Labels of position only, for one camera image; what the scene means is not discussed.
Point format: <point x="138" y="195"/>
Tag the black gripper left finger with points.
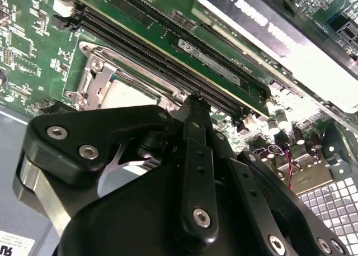
<point x="70" y="138"/>

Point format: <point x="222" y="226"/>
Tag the metal socket cover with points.
<point x="96" y="84"/>

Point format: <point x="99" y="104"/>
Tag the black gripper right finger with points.
<point x="243" y="183"/>

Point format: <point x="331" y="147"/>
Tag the silver CPU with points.
<point x="126" y="95"/>

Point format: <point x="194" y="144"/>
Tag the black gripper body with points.
<point x="126" y="225"/>

